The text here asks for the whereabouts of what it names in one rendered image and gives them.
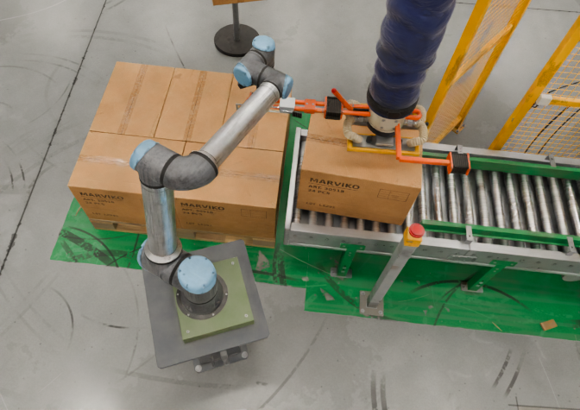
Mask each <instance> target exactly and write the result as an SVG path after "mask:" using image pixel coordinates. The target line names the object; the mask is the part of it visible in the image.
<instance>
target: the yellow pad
mask: <svg viewBox="0 0 580 410"><path fill-rule="evenodd" d="M357 134H359V135H360V136H361V137H362V142H360V143H355V142H353V141H351V140H350V139H347V151H355V152H365V153H377V154H388V155H396V151H395V136H393V139H394V145H393V147H389V146H377V145H375V135H372V134H361V133H357ZM412 138H413V137H404V136H401V137H400V141H401V155H410V156H419V145H418V146H415V147H412V148H409V147H408V146H407V140H408V139H412Z"/></svg>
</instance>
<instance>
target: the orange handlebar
mask: <svg viewBox="0 0 580 410"><path fill-rule="evenodd" d="M295 104H303V105H304V106H305V107H302V106H294V110H296V111H304V113H310V114H315V112H318V113H325V108H315V106H325V102H319V101H316V99H305V100H297V99H295ZM350 106H351V107H352V108H353V109H354V108H358V109H359V108H360V109H369V106H368V105H365V104H350ZM412 113H415V114H417V116H415V115H409V116H408V117H406V118H405V119H408V120H420V118H422V112H421V111H420V110H418V109H414V111H413V112H412ZM343 115H352V116H364V117H370V112H369V111H358V110H344V111H343ZM394 131H395V151H396V160H399V162H407V163H419V164H430V165H441V166H449V165H450V160H443V159H432V158H420V157H410V156H401V141H400V124H399V123H398V125H397V126H395V128H394Z"/></svg>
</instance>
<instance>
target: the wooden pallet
mask: <svg viewBox="0 0 580 410"><path fill-rule="evenodd" d="M89 220H90V221H91V223H92V225H93V226H94V228H95V229H99V230H113V231H121V232H129V233H138V234H146V235H147V234H148V233H147V226H146V225H145V224H132V223H125V222H117V221H109V220H101V219H93V218H89ZM176 236H177V237H178V238H185V239H192V240H200V241H209V242H217V243H228V242H232V241H236V240H239V239H242V240H244V243H245V245H248V246H256V247H263V248H272V249H274V246H275V239H276V231H275V238H266V237H251V236H243V235H235V234H227V233H219V232H211V231H202V230H188V229H182V227H181V229H180V228H176Z"/></svg>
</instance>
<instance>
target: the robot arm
mask: <svg viewBox="0 0 580 410"><path fill-rule="evenodd" d="M252 45H253V47H252V48H251V49H250V50H249V51H248V52H247V53H246V54H245V56H244V57H243V58H242V59H241V60H240V61H239V62H238V63H237V64H236V66H235V67H234V70H233V74H234V77H235V79H236V81H237V82H238V83H237V85H238V87H239V88H240V89H242V88H246V87H249V86H252V85H255V86H256V90H255V92H254V93H253V94H252V95H251V96H250V97H249V98H248V99H247V100H246V101H245V102H244V103H243V104H242V105H241V107H240V108H239V109H238V110H237V111H236V112H235V113H234V114H233V115H232V116H231V117H230V118H229V119H228V120H227V121H226V123H225V124H224V125H223V126H222V127H221V128H220V129H219V130H218V131H217V132H216V133H215V134H214V135H213V136H212V137H211V139H210V140H209V141H208V142H207V143H206V144H205V145H204V146H203V147H202V148H201V149H200V150H199V151H198V150H193V151H192V152H191V153H190V154H189V155H186V156H182V155H180V154H178V153H176V152H174V151H173V150H171V149H170V148H167V147H165V146H163V145H161V144H160V143H159V142H155V141H153V140H145V141H143V142H141V143H140V144H139V145H138V146H137V147H136V149H135V150H134V152H133V153H132V155H131V156H130V159H129V166H130V167H131V168H132V169H133V170H134V171H135V170H136V171H137V172H138V175H139V180H140V182H141V188H142V200H143V207H144V213H145V220H146V226H147V233H148V238H147V239H146V240H145V241H144V243H143V244H142V247H141V248H140V249H139V251H138V255H137V261H138V264H139V265H140V266H141V267H143V268H144V269H145V270H147V271H148V272H150V273H151V274H154V275H155V276H157V277H159V278H160V279H162V280H164V281H165V282H167V283H168V284H170V285H172V286H173V287H176V288H177V289H179V290H180V299H181V302H182V304H183V306H184V307H185V309H186V310H187V311H188V312H190V313H192V314H195V315H206V314H209V313H211V312H214V311H215V310H216V309H217V308H218V307H219V306H220V304H221V303H222V300H223V297H224V290H223V286H222V284H221V282H220V281H219V279H218V278H217V272H216V269H215V268H214V266H213V264H212V263H211V261H210V260H209V259H207V258H206V257H204V256H201V255H191V254H189V253H188V252H186V251H184V250H183V249H182V244H181V241H180V240H179V238H178V237H177V236H176V220H175V203H174V191H190V190H194V189H198V188H200V187H203V186H206V185H208V184H210V183H211V182H212V181H213V180H214V179H215V178H216V177H217V176H218V167H219V166H220V165H221V164H222V163H223V162H224V160H225V159H226V158H227V157H228V156H229V155H230V154H231V152H232V151H233V150H234V149H235V148H236V147H237V145H238V144H239V143H240V142H241V141H242V140H243V138H244V137H245V136H246V135H247V134H248V133H249V132H250V131H251V130H252V129H253V128H254V127H255V126H256V124H257V123H258V122H259V121H260V120H261V119H262V117H263V116H264V115H265V114H266V113H267V112H268V110H269V109H270V108H271V107H272V106H273V105H274V104H275V102H277V101H278V100H279V99H280V98H282V99H286V98H287V97H288V96H289V94H290V92H291V90H292V87H293V78H292V77H290V76H288V75H287V74H285V73H282V72H280V71H278V70H276V69H274V55H275V43H274V40H273V39H272V38H271V37H269V36H266V35H259V36H257V37H256V38H255V39H254V40H253V42H252Z"/></svg>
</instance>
